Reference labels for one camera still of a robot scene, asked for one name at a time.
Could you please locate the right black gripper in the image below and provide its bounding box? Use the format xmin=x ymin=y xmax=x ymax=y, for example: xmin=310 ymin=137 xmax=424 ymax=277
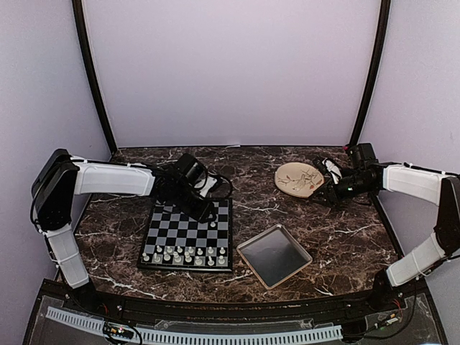
xmin=309 ymin=172 xmax=374 ymax=208

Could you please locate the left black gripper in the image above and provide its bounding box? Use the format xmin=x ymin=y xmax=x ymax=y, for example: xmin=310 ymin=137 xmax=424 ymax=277
xmin=171 ymin=183 xmax=217 ymax=224

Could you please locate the black grey chessboard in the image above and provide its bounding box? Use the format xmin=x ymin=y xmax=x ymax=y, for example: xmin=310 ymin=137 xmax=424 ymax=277
xmin=137 ymin=198 xmax=233 ymax=273

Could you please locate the white king chess piece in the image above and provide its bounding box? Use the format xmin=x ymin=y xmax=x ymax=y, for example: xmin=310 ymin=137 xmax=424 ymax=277
xmin=172 ymin=252 xmax=182 ymax=264

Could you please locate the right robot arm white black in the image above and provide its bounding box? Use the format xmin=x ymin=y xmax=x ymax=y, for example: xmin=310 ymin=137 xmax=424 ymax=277
xmin=312 ymin=143 xmax=459 ymax=312

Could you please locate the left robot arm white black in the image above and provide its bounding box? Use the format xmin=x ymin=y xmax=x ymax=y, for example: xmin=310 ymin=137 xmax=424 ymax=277
xmin=29 ymin=148 xmax=224 ymax=313

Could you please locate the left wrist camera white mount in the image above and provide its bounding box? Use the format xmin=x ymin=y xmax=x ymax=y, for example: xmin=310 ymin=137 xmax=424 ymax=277
xmin=196 ymin=177 xmax=217 ymax=198

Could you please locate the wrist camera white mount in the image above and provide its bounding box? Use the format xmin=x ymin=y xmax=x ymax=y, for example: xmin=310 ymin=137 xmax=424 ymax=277
xmin=313 ymin=157 xmax=342 ymax=184
xmin=196 ymin=177 xmax=217 ymax=198

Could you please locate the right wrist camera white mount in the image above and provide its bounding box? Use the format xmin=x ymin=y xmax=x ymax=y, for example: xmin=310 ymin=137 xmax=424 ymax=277
xmin=313 ymin=157 xmax=342 ymax=184

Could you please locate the black front rail base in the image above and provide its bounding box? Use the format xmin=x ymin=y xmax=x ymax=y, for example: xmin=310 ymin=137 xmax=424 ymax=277
xmin=23 ymin=280 xmax=447 ymax=344

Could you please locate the right black frame post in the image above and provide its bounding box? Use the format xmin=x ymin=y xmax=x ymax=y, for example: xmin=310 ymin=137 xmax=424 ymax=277
xmin=348 ymin=0 xmax=392 ymax=147

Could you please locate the black frame post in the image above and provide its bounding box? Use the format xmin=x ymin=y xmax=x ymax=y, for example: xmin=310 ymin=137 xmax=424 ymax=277
xmin=71 ymin=0 xmax=118 ymax=154
xmin=348 ymin=0 xmax=392 ymax=147

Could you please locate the left black frame post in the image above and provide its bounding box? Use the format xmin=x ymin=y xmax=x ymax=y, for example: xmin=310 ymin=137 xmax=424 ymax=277
xmin=71 ymin=0 xmax=118 ymax=154

